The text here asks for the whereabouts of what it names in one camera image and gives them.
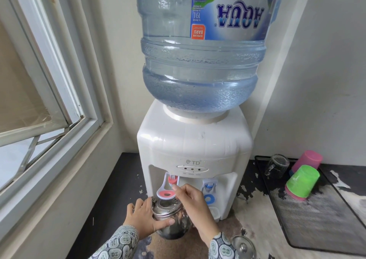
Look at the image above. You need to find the person's left hand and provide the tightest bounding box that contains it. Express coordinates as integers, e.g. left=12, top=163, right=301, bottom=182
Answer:
left=123, top=197, right=176, bottom=241

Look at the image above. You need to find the person's right hand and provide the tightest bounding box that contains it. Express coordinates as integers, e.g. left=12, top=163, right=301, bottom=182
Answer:
left=172, top=183, right=221, bottom=245

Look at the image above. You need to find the red and white tap lever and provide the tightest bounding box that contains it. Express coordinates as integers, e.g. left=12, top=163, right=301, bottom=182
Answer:
left=156, top=172, right=180, bottom=198

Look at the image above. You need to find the person's left forearm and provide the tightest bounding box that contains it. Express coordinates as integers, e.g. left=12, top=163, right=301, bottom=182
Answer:
left=89, top=225, right=140, bottom=259

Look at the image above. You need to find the blue and white tap lever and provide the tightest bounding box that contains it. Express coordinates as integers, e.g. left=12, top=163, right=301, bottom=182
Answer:
left=201, top=178, right=218, bottom=207

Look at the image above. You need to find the stainless steel kettle lid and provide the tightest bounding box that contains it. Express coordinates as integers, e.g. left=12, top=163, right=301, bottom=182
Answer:
left=231, top=235, right=257, bottom=259

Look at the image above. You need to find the white water dispenser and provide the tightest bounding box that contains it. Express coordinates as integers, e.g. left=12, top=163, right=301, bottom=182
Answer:
left=137, top=99, right=254, bottom=223

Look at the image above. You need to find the clear glass mug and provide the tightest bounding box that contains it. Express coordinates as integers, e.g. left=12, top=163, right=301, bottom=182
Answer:
left=264, top=154, right=290, bottom=179

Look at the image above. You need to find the pink plastic cup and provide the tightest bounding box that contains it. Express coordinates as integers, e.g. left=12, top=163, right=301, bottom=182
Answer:
left=284, top=185, right=307, bottom=202
left=291, top=150, right=323, bottom=174

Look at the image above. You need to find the green plastic cup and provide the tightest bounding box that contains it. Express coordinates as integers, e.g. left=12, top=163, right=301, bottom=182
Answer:
left=286, top=165, right=320, bottom=199

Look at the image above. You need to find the large clear blue water jug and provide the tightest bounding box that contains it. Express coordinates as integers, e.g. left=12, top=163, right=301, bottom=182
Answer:
left=136, top=0, right=283, bottom=113

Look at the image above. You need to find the black mesh tray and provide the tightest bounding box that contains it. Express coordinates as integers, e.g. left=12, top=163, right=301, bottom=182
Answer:
left=254, top=155, right=366, bottom=257

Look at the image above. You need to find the white window frame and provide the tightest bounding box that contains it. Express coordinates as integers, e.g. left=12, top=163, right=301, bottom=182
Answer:
left=0, top=0, right=114, bottom=241

